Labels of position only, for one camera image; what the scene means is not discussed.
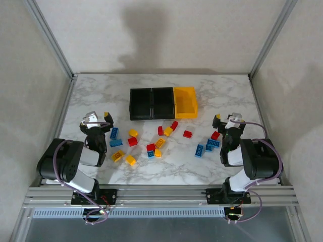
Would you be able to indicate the red lego brick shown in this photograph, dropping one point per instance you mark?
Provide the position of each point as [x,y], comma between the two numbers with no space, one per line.
[151,147]
[132,141]
[215,135]
[187,134]
[160,130]
[174,125]

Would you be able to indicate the small blue lego brick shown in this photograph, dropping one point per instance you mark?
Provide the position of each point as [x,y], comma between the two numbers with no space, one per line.
[151,154]
[209,148]

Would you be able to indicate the yellow lego brick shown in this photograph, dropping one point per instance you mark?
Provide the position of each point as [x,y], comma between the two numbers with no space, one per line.
[168,131]
[160,143]
[130,159]
[118,156]
[157,153]
[133,132]

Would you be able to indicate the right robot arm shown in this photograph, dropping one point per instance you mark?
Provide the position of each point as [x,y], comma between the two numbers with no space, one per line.
[260,158]

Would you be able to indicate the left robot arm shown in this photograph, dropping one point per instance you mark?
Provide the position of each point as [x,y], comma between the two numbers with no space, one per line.
[63,161]

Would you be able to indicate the black plastic bin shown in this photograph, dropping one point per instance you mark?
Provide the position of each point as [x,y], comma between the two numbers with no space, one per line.
[140,103]
[163,103]

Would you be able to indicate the yellow plastic bin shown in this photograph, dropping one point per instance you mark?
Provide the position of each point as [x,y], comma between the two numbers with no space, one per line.
[185,103]

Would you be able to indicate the aluminium table edge strip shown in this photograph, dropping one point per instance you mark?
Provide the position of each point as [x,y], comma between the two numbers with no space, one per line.
[161,73]

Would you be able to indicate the small lit circuit board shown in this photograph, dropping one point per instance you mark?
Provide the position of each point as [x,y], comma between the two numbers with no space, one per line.
[101,211]
[236,214]

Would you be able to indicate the grey lower panel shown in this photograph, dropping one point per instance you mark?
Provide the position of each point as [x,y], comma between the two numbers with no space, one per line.
[161,230]

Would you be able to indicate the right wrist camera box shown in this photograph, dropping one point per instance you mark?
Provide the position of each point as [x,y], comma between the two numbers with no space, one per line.
[234,118]

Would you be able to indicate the aluminium table side rail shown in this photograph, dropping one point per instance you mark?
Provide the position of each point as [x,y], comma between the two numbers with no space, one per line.
[58,126]
[258,108]

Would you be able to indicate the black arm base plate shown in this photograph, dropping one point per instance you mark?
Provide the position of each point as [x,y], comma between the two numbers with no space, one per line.
[111,195]
[213,195]

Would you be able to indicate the wide aluminium mounting rail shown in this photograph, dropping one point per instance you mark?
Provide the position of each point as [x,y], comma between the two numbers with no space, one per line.
[161,196]

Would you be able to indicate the aluminium frame post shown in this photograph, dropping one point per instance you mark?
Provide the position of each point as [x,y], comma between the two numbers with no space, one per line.
[21,227]
[299,224]
[272,37]
[50,37]

